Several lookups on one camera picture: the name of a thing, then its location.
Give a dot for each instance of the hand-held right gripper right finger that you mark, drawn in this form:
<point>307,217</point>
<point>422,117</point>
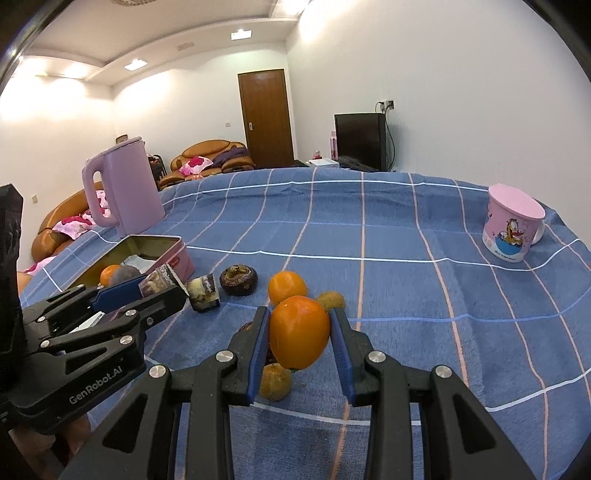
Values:
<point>342,357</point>

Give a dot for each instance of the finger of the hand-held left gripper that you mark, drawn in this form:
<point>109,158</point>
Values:
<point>117,295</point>
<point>152,307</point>

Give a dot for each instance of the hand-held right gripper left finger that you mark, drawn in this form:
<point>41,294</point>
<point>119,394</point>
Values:
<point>258,355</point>

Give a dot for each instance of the large orange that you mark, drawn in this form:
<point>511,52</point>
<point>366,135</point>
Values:
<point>300,337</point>

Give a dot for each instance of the pink tin box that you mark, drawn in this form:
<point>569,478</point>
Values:
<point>178,263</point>

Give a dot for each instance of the brown kiwi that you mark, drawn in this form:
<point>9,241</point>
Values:
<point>330,301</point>

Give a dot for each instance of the person's left hand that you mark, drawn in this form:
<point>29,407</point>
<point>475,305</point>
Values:
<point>75,434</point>

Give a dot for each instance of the dark purple fruit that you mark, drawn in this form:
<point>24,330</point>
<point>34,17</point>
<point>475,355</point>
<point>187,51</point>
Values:
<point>125,274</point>

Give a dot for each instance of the small wrinkled orange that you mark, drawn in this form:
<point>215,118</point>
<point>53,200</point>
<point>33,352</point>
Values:
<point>275,382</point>

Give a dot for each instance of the white printed paper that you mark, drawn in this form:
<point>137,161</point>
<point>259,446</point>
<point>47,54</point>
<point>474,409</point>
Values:
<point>143,264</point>

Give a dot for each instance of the round orange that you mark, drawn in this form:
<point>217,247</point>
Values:
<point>286,286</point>

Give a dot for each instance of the pink floral pillow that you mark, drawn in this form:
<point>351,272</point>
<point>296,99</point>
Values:
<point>196,165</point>
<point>74,226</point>
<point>40,265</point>
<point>100,203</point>

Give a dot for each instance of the blue checked tablecloth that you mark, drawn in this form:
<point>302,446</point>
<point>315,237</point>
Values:
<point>392,277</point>

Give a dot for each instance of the long brown leather sofa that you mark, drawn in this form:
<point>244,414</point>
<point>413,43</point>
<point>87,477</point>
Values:
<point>60,207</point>

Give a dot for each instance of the purple electric kettle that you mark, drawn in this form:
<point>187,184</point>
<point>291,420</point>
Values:
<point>134,184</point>

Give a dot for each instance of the purple cloth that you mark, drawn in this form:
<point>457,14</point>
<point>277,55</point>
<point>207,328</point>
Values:
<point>230,156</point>

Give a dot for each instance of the white flat box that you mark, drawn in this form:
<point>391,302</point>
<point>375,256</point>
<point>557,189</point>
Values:
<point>323,163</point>

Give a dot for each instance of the pink cartoon cup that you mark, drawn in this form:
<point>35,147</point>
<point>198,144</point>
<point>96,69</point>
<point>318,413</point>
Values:
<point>510,221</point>

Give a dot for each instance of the brown wooden door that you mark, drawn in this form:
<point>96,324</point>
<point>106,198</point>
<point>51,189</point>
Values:
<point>267,120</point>

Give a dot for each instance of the black television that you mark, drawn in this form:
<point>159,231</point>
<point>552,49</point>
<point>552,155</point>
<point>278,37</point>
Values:
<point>360,138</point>

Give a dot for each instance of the square ceiling light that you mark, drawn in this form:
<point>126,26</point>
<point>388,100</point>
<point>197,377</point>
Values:
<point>134,64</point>
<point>241,33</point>

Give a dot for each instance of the ceiling air vent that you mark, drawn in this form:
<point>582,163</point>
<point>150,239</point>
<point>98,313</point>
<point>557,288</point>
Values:
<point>185,46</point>

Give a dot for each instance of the white wall socket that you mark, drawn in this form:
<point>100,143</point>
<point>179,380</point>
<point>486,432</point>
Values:
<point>388,105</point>

